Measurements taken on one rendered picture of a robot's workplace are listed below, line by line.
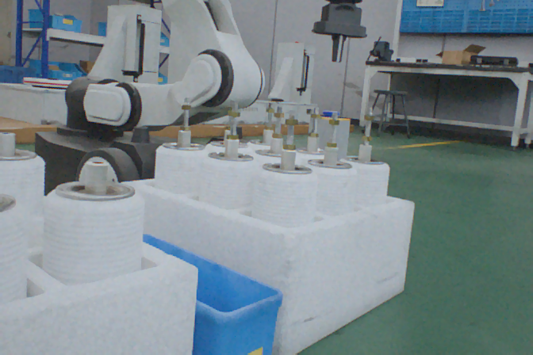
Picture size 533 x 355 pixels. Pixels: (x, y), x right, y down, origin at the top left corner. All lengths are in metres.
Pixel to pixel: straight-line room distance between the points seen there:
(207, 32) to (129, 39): 1.99
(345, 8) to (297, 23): 5.87
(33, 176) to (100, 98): 0.85
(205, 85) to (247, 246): 0.58
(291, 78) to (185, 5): 3.33
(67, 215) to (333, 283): 0.44
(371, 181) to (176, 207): 0.35
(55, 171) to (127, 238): 1.00
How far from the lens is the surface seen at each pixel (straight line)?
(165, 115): 1.39
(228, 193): 0.80
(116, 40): 3.26
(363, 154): 0.94
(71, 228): 0.50
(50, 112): 2.85
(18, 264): 0.48
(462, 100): 5.98
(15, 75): 5.33
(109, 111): 1.51
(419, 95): 6.14
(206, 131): 3.47
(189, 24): 1.35
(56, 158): 1.49
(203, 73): 1.23
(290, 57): 4.65
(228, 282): 0.71
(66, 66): 6.32
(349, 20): 1.19
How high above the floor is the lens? 0.37
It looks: 7 degrees down
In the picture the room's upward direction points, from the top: 5 degrees clockwise
